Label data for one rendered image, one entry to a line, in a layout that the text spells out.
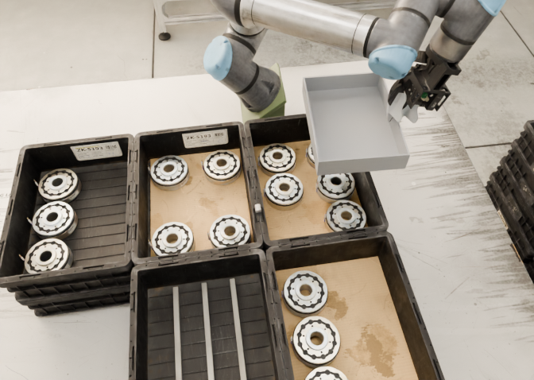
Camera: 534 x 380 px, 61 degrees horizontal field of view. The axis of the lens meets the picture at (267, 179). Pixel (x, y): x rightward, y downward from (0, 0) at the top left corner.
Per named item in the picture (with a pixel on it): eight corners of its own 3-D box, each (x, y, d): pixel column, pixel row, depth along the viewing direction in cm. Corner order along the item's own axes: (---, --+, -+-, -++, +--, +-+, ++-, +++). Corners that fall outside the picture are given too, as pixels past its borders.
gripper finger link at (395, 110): (385, 134, 103) (407, 105, 96) (377, 115, 106) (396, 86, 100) (396, 135, 104) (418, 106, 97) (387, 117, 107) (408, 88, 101)
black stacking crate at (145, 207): (145, 160, 132) (135, 133, 123) (244, 148, 135) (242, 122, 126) (143, 285, 109) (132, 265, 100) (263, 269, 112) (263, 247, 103)
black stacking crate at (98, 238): (39, 172, 130) (21, 147, 121) (143, 160, 132) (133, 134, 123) (16, 304, 107) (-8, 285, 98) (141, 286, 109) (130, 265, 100)
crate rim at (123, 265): (24, 150, 122) (20, 145, 120) (136, 137, 125) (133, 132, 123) (-5, 289, 99) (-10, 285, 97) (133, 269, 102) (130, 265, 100)
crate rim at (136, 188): (136, 137, 125) (134, 132, 123) (243, 126, 127) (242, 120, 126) (133, 269, 102) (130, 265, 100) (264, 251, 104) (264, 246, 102)
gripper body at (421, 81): (407, 110, 95) (439, 66, 86) (392, 83, 100) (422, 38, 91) (436, 114, 98) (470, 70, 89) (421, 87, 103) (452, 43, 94)
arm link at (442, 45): (434, 19, 88) (466, 25, 91) (421, 38, 91) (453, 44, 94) (450, 43, 84) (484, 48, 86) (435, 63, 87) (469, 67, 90)
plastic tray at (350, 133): (302, 91, 116) (303, 76, 112) (378, 86, 117) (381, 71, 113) (316, 175, 101) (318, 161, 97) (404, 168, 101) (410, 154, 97)
